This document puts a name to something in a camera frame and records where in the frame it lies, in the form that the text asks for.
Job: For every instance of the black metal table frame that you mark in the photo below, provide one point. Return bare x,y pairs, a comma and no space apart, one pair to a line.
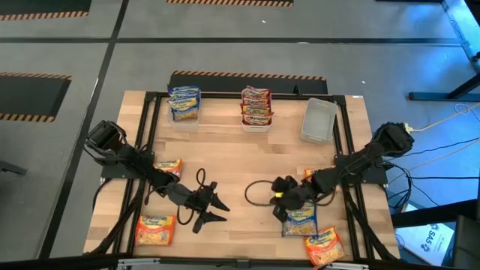
217,96

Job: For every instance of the black metal beam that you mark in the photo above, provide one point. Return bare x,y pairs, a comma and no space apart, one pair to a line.
431,215

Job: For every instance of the orange Maruchan ramen packet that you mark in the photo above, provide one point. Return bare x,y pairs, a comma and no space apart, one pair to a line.
310,172
325,247
172,167
155,230

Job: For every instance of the grey metal foot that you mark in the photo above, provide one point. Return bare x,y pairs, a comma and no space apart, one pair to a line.
11,168

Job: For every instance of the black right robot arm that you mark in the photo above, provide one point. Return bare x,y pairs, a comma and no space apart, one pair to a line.
356,161

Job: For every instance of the dark grey container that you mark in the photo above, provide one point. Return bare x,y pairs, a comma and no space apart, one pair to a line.
467,243

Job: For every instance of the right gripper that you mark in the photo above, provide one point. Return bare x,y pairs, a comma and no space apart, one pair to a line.
292,195

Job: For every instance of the yellow black power strip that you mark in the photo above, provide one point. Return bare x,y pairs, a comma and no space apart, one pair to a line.
408,129

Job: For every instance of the clear plastic bin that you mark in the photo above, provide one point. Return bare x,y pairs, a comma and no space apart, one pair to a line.
183,125

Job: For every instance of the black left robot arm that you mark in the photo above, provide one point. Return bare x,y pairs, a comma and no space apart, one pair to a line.
131,159

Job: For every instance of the white plastic bin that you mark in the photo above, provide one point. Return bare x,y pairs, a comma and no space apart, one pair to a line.
257,128

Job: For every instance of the black metal desk frame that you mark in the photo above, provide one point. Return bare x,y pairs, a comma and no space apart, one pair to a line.
431,96

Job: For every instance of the grey plastic bin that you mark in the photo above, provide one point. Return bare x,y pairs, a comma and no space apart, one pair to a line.
318,120

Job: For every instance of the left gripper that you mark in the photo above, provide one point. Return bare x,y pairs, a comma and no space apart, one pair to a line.
198,198

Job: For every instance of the white printed cardboard box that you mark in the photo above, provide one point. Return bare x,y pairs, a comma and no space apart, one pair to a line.
423,243

